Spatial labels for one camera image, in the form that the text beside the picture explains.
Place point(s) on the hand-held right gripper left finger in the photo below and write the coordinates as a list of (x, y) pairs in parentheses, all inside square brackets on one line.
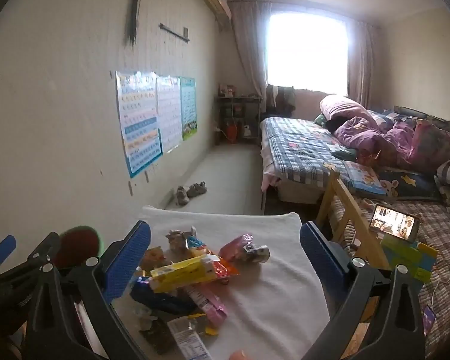
[(129, 260)]

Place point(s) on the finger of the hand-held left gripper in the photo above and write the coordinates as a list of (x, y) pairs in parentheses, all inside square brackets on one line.
[(0, 250), (43, 248)]

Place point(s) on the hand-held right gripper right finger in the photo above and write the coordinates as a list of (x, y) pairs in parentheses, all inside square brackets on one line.
[(322, 257)]

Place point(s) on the tan wrapper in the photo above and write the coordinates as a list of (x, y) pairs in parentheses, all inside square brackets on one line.
[(153, 258)]

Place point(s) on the red bucket with green rim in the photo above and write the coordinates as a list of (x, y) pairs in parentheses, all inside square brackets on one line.
[(78, 247)]

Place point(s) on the dark blue snack packet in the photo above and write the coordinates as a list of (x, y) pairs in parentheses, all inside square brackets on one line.
[(161, 298)]

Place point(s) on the yellow carton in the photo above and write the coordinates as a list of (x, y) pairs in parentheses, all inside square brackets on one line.
[(180, 273)]

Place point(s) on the foil snack wrapper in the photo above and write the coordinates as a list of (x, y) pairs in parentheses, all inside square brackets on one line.
[(178, 239)]

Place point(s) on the clear plastic wrapper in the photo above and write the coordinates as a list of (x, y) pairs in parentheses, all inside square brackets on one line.
[(142, 315)]

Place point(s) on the grey wrapper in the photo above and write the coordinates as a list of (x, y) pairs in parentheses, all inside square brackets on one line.
[(257, 254)]

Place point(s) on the blue orange snack wrapper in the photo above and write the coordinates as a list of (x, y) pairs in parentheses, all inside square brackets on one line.
[(198, 244)]

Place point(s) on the pink snack wrapper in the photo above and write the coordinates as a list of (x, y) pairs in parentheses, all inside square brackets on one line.
[(234, 246)]

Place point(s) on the pink strip wrapper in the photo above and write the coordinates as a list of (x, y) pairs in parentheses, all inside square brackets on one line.
[(206, 305)]

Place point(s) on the white carton with blue print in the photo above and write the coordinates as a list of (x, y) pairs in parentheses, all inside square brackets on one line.
[(189, 339)]

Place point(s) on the yellow foil wrapper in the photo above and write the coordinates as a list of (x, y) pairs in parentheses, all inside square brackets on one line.
[(206, 324)]

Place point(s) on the white towel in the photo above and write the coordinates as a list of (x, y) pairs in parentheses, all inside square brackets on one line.
[(277, 292)]

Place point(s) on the smartphone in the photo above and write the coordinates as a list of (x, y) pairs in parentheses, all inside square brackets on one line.
[(395, 223)]

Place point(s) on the green yellow toy box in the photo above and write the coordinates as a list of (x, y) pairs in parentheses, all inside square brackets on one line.
[(405, 260)]

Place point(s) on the grey shoe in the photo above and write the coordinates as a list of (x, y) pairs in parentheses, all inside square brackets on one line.
[(182, 195), (197, 189)]

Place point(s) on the colourful picture book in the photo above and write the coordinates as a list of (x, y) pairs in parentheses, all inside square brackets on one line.
[(367, 178)]

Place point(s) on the navy star cushion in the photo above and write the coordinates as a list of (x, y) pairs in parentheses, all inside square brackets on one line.
[(408, 185)]

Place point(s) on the bed with blue plaid sheet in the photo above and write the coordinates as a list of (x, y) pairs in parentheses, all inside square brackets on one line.
[(300, 146)]

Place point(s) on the purple tag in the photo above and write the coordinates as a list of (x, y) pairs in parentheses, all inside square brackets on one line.
[(428, 318)]

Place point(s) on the brown checked bedsheet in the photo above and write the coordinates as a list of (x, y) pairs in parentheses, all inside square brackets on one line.
[(444, 288)]

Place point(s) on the green cloth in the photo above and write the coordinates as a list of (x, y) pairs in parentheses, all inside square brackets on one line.
[(321, 120)]

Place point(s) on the orange plastic bucket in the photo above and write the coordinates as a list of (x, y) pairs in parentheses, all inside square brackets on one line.
[(232, 132)]

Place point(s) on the floral pillow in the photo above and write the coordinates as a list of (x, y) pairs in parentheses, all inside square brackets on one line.
[(435, 146)]

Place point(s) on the dark hanging clothes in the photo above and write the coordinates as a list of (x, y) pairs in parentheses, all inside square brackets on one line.
[(283, 99)]

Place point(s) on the dark metal shelf rack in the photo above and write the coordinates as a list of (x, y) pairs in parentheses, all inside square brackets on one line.
[(247, 112)]

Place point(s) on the dark headboard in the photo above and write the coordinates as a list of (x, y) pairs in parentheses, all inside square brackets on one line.
[(431, 118)]

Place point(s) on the pale pink curtain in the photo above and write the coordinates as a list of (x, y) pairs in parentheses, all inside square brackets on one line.
[(360, 63), (249, 52)]

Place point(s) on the bright window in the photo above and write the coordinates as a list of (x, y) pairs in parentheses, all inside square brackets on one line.
[(307, 52)]

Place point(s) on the wooden crib rail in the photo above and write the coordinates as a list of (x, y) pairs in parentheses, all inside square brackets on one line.
[(339, 198)]

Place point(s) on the blue chart wall poster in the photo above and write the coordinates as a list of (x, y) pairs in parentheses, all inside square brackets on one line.
[(138, 120)]

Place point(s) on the white chart wall poster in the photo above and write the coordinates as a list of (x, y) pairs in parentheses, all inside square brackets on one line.
[(168, 112)]

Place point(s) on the green chart wall poster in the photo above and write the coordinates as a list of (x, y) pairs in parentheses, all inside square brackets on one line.
[(188, 108)]

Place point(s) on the dark wall hook rail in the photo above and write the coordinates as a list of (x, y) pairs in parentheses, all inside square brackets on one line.
[(174, 32)]

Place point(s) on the dark hanging wall strip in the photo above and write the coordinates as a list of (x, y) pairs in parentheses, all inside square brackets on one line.
[(135, 7)]

